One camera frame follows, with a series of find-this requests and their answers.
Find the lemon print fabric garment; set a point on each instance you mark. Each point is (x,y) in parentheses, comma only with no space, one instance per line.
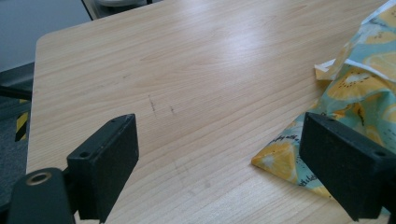
(364,93)

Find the yellow black striped tape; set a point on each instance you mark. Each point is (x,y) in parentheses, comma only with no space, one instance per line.
(21,124)

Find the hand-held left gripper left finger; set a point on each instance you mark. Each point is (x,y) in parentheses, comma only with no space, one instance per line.
(106,161)

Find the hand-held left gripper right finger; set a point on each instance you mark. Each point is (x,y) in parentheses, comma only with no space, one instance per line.
(348,168)

